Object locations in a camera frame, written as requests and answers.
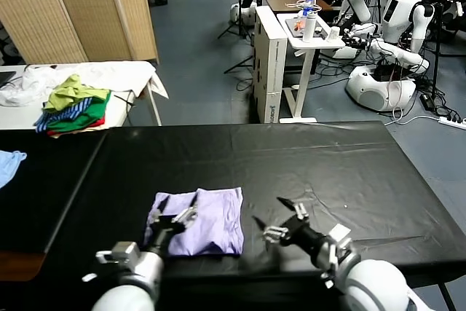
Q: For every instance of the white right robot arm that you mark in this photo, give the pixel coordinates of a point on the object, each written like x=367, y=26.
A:
x=371, y=285

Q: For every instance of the green folded garment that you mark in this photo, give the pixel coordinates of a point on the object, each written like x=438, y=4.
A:
x=91, y=112

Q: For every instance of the black stand pole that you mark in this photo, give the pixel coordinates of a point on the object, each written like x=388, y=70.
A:
x=437, y=52

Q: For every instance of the beige folded garment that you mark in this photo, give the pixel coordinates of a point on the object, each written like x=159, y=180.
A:
x=87, y=130

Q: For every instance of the lime green crumpled garment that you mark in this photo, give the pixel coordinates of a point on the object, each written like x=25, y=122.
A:
x=65, y=94

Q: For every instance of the white power strip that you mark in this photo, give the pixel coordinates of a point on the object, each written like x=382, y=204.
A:
x=451, y=121

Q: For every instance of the white standing desk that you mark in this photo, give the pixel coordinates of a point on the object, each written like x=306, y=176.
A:
x=307, y=67

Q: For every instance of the blue striped garment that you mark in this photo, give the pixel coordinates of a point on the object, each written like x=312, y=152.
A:
x=69, y=112

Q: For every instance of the tall white cardboard box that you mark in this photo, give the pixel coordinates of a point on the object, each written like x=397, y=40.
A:
x=271, y=70

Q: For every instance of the blue-capped water bottle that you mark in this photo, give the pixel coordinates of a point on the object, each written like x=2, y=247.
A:
x=308, y=4

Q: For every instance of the small orange toy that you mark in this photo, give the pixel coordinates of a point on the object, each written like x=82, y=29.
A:
x=299, y=25

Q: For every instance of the black tripod stand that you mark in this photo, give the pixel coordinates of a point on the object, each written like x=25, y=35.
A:
x=240, y=16
x=239, y=65

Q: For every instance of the small white robot base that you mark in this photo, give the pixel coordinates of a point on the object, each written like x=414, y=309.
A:
x=247, y=16

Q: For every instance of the light blue garment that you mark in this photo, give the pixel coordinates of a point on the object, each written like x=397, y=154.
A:
x=7, y=169

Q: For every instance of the lavender printed t-shirt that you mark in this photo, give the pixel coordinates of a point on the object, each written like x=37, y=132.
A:
x=218, y=223

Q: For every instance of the white thermos bottle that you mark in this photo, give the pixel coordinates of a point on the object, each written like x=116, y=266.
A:
x=308, y=28

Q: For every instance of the black power adapter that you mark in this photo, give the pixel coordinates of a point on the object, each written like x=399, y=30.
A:
x=427, y=101

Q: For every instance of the bamboo folding screen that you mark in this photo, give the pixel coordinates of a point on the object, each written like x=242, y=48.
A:
x=73, y=8

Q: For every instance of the black laptop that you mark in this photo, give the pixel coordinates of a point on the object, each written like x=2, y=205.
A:
x=6, y=78

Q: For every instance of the red folded garment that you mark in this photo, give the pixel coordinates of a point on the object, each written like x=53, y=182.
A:
x=100, y=121

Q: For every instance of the white cloth on side table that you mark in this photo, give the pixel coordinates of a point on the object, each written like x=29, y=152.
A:
x=123, y=70

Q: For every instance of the white cup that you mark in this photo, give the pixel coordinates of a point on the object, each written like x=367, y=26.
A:
x=334, y=34

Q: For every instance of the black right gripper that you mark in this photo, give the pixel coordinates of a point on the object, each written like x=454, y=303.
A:
x=304, y=236

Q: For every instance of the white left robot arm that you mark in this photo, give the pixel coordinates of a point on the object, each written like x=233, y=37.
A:
x=127, y=289

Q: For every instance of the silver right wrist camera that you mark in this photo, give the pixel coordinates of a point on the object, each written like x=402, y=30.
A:
x=338, y=236

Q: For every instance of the white crumpled cloth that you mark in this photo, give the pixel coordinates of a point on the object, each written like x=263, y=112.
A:
x=32, y=81

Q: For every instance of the black table cover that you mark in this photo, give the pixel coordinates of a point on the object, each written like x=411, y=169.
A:
x=327, y=165
x=43, y=187

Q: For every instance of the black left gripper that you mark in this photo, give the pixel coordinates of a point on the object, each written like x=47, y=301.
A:
x=162, y=238

